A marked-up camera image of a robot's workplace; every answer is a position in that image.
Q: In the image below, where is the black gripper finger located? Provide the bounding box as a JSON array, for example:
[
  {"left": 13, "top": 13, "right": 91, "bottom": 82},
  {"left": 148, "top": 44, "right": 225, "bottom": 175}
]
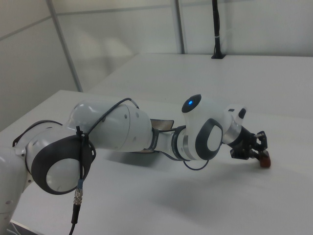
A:
[
  {"left": 255, "top": 131, "right": 268, "bottom": 152},
  {"left": 250, "top": 149, "right": 262, "bottom": 165}
]

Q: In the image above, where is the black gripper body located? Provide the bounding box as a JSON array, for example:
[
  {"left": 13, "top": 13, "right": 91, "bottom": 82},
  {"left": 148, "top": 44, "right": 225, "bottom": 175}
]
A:
[{"left": 229, "top": 125, "right": 259, "bottom": 160}]

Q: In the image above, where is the small reddish-brown food item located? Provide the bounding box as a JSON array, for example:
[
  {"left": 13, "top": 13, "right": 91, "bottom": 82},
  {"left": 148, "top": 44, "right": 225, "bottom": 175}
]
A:
[{"left": 258, "top": 150, "right": 271, "bottom": 169}]

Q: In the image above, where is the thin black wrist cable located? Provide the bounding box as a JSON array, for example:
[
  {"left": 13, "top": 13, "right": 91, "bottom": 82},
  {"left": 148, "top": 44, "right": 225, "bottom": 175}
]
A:
[{"left": 182, "top": 158, "right": 211, "bottom": 171}]

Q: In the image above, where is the black camera stand pole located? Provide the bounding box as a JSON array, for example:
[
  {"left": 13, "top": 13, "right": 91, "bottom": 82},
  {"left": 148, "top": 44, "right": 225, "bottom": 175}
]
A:
[{"left": 211, "top": 0, "right": 226, "bottom": 60}]

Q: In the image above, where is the black cable with metal connector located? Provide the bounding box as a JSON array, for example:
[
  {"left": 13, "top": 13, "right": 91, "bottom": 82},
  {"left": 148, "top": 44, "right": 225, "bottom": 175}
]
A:
[{"left": 68, "top": 97, "right": 140, "bottom": 235}]

